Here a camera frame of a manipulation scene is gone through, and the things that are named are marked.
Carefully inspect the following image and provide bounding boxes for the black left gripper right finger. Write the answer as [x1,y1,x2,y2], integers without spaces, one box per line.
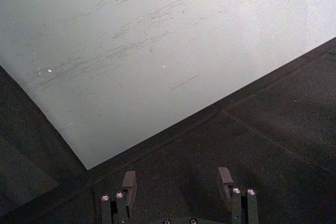
[217,166,259,224]

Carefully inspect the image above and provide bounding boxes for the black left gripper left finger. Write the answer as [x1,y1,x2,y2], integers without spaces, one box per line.
[100,170,138,224]

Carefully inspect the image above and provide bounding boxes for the black table cloth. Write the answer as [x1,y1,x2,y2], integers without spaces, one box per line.
[0,36,336,224]

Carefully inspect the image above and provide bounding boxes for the plain pale wall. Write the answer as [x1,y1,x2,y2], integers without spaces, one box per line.
[0,0,336,171]

